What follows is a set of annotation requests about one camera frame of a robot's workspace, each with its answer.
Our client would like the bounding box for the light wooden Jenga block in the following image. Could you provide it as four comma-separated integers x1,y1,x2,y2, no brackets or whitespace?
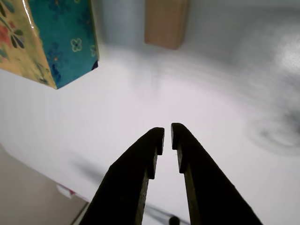
144,0,190,51

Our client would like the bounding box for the floral yellow and teal box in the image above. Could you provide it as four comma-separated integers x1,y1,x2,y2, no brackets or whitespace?
0,0,99,90

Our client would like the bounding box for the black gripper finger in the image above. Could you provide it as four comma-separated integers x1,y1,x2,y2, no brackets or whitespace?
79,127,165,225
170,122,263,225

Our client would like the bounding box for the small white and pink object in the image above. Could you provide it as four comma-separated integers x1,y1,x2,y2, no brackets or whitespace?
56,184,90,203

